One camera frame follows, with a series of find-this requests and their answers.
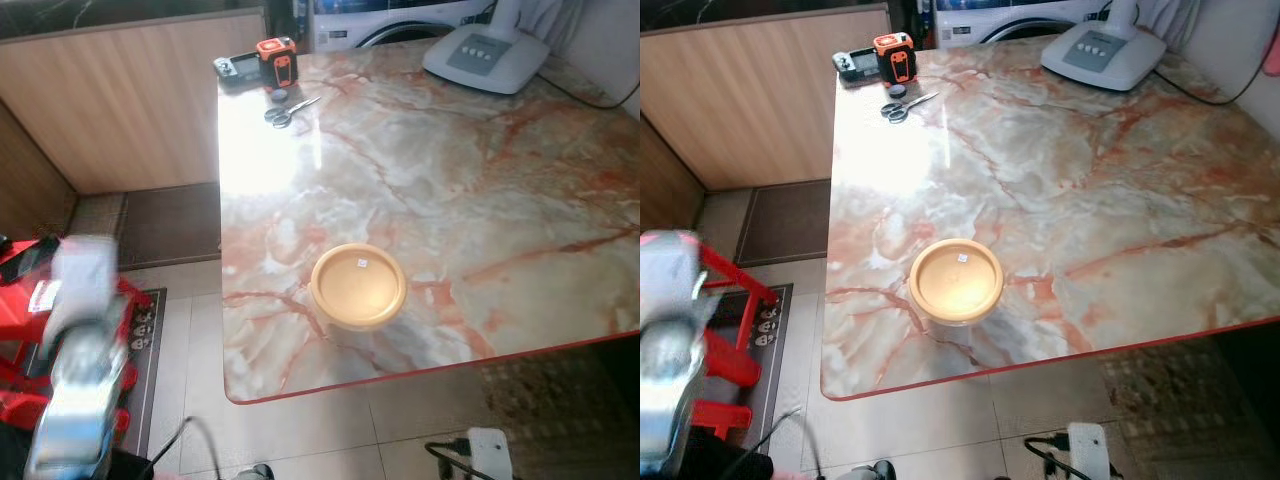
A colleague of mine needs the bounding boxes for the red plastic stool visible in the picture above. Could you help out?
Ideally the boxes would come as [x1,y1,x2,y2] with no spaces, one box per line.
[690,240,781,441]
[0,235,153,433]

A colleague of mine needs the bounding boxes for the dark brown door mat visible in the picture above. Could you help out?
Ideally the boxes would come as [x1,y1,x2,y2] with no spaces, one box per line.
[735,180,846,266]
[118,182,224,269]

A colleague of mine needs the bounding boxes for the grey patterned floor mat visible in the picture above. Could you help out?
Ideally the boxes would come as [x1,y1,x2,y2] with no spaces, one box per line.
[700,283,794,451]
[20,285,168,459]

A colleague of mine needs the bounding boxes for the low light wood cabinet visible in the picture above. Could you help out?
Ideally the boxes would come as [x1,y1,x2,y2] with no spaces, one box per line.
[640,3,894,236]
[0,8,269,241]

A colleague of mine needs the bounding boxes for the brown patterned rug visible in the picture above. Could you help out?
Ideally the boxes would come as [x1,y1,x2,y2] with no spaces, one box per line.
[478,345,641,480]
[1095,340,1280,480]

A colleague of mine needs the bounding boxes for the grey white appliance base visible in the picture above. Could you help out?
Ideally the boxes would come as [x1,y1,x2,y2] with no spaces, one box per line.
[421,0,552,96]
[1040,0,1169,93]

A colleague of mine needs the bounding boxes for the black handheld device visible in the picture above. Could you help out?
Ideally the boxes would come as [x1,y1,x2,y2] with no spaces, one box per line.
[832,50,881,84]
[213,55,263,89]

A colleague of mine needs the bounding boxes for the round orange plastic container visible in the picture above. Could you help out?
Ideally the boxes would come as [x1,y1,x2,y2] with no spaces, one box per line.
[308,242,409,333]
[908,240,1005,326]

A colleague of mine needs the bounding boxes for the orange black tape measure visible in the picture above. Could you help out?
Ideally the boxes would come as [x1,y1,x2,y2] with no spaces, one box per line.
[255,37,300,93]
[873,32,918,89]

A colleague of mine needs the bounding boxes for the white washing machine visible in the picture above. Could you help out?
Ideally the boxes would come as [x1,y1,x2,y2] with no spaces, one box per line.
[310,0,501,53]
[935,0,1116,48]

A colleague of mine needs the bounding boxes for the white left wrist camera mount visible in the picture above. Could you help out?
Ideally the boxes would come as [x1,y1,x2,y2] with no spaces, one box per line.
[48,235,123,336]
[640,230,716,326]

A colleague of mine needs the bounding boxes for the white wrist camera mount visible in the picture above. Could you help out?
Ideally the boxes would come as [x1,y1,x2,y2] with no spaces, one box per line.
[48,235,123,336]
[1066,422,1111,480]
[466,427,513,480]
[640,230,716,326]

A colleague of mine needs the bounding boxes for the black appliance power cord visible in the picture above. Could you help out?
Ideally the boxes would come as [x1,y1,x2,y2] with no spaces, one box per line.
[1150,60,1280,109]
[535,68,641,111]

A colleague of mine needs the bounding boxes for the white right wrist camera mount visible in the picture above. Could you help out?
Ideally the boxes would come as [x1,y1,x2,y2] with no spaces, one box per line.
[466,427,513,480]
[1066,422,1111,480]

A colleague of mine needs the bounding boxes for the grey handled scissors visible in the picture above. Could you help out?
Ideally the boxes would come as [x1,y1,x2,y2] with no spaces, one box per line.
[263,96,323,130]
[880,92,941,124]

